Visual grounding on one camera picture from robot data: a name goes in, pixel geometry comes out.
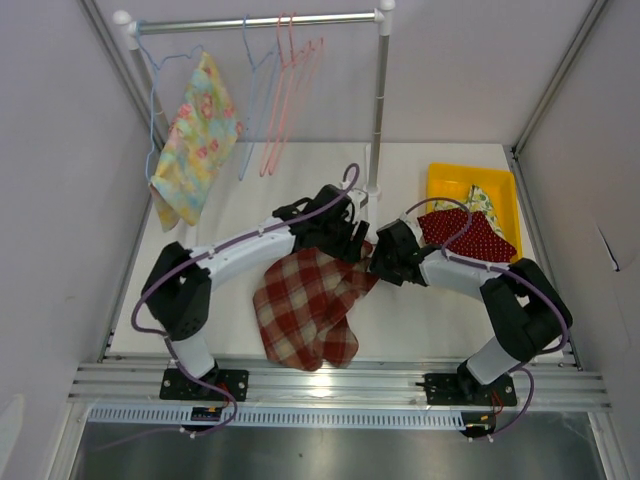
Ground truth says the red plaid cloth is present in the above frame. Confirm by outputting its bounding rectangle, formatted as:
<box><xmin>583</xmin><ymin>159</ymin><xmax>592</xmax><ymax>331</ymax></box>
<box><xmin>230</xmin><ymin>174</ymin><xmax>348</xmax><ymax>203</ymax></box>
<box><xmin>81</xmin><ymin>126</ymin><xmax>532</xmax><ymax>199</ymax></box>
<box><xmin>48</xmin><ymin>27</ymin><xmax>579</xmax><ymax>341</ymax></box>
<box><xmin>252</xmin><ymin>242</ymin><xmax>378</xmax><ymax>372</ymax></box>

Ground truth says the floral pastel skirt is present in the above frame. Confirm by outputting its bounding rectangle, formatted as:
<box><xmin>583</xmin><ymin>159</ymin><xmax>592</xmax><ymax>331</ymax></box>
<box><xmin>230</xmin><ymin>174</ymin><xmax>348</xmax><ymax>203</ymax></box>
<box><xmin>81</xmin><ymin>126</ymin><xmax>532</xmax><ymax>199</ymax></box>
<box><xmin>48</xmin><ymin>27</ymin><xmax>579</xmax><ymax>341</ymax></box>
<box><xmin>149</xmin><ymin>52</ymin><xmax>243</xmax><ymax>232</ymax></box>

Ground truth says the blue wire hanger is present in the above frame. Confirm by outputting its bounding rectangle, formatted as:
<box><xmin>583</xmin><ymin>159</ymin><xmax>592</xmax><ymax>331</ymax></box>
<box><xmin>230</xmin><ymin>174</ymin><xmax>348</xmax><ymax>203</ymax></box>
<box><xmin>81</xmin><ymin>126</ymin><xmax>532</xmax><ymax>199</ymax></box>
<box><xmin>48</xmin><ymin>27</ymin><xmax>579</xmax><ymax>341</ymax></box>
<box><xmin>134</xmin><ymin>20</ymin><xmax>204</xmax><ymax>184</ymax></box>
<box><xmin>238</xmin><ymin>14</ymin><xmax>280</xmax><ymax>181</ymax></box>

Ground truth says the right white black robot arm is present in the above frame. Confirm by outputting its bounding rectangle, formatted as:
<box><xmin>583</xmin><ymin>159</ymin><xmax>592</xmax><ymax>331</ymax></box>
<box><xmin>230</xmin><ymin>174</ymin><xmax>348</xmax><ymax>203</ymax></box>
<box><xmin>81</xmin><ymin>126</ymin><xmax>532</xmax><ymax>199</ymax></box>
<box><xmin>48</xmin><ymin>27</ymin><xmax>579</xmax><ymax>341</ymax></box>
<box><xmin>369</xmin><ymin>220</ymin><xmax>573</xmax><ymax>404</ymax></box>

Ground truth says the red polka dot cloth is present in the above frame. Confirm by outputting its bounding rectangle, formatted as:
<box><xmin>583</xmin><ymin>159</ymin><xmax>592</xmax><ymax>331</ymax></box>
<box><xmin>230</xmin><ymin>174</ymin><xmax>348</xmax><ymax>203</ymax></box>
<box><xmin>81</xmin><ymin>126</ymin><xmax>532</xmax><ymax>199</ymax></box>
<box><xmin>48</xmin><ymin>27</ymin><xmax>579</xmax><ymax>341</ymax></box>
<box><xmin>418</xmin><ymin>211</ymin><xmax>517</xmax><ymax>263</ymax></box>

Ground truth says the yellow plastic tray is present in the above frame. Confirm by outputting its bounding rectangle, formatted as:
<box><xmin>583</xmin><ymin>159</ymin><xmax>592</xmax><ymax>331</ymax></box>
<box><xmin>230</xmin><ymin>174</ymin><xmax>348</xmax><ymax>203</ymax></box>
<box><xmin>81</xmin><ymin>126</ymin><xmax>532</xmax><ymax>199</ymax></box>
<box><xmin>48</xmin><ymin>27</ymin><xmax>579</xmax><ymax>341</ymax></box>
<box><xmin>426</xmin><ymin>163</ymin><xmax>523</xmax><ymax>261</ymax></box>

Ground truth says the green leaf print cloth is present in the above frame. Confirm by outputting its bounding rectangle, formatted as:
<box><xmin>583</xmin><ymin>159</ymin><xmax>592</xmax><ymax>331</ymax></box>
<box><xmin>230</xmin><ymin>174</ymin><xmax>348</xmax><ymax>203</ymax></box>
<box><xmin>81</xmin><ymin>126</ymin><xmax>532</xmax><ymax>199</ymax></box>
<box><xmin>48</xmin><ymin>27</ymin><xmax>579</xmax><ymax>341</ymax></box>
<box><xmin>433</xmin><ymin>185</ymin><xmax>505</xmax><ymax>239</ymax></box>

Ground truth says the white metal clothes rack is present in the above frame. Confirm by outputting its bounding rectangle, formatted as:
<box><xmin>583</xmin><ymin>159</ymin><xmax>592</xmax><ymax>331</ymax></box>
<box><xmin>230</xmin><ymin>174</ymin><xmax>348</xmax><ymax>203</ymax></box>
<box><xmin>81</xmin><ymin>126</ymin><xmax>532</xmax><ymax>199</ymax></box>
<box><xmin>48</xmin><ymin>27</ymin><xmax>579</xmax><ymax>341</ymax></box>
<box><xmin>112</xmin><ymin>1</ymin><xmax>396</xmax><ymax>225</ymax></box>

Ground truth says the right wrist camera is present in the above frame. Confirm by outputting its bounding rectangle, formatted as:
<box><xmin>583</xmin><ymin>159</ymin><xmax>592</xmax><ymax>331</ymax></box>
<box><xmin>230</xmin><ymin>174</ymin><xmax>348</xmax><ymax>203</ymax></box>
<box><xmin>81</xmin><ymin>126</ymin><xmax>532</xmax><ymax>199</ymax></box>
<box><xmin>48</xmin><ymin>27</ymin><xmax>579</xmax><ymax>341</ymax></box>
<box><xmin>399</xmin><ymin>212</ymin><xmax>424</xmax><ymax>246</ymax></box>

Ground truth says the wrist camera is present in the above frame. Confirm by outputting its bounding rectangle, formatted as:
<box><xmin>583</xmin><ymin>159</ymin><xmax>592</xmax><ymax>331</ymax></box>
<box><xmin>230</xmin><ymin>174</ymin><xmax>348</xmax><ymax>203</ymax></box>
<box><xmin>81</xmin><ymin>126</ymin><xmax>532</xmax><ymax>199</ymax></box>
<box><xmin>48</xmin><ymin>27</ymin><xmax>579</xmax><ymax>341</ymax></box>
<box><xmin>338</xmin><ymin>187</ymin><xmax>368</xmax><ymax>223</ymax></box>
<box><xmin>399</xmin><ymin>212</ymin><xmax>424</xmax><ymax>246</ymax></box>

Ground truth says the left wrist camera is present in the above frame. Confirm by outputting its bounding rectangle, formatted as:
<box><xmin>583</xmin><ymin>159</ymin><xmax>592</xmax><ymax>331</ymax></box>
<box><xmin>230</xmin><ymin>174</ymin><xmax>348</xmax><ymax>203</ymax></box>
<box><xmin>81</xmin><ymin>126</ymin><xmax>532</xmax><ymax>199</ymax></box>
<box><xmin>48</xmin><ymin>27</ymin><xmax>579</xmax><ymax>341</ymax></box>
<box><xmin>338</xmin><ymin>187</ymin><xmax>368</xmax><ymax>223</ymax></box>

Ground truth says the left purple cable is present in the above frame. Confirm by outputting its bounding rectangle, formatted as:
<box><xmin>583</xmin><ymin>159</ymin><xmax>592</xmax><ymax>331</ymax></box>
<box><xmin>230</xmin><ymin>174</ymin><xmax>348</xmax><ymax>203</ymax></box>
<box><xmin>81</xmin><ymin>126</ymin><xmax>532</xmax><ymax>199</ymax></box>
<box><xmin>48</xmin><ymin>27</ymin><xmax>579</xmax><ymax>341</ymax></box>
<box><xmin>130</xmin><ymin>162</ymin><xmax>361</xmax><ymax>341</ymax></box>

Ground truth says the pink wire hanger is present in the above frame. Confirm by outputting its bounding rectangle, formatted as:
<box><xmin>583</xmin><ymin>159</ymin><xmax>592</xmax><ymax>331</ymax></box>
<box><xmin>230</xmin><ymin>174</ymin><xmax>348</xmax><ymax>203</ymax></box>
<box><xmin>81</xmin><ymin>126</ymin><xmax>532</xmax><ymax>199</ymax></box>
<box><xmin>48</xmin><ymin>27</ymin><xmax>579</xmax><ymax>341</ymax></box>
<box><xmin>260</xmin><ymin>13</ymin><xmax>324</xmax><ymax>176</ymax></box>
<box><xmin>259</xmin><ymin>13</ymin><xmax>311</xmax><ymax>177</ymax></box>

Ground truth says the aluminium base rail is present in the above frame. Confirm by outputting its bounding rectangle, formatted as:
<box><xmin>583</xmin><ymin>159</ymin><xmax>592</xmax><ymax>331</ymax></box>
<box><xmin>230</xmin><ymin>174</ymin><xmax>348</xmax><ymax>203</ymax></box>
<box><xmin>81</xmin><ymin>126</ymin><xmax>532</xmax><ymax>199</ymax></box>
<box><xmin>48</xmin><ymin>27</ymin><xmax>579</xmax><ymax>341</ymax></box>
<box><xmin>68</xmin><ymin>355</ymin><xmax>612</xmax><ymax>413</ymax></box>

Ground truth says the white slotted cable duct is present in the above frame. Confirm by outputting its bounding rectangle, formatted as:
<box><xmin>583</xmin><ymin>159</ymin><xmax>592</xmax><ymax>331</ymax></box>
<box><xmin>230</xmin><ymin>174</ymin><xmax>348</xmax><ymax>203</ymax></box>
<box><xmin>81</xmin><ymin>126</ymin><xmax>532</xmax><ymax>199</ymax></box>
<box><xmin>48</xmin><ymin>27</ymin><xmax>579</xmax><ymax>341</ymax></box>
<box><xmin>88</xmin><ymin>404</ymin><xmax>465</xmax><ymax>431</ymax></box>

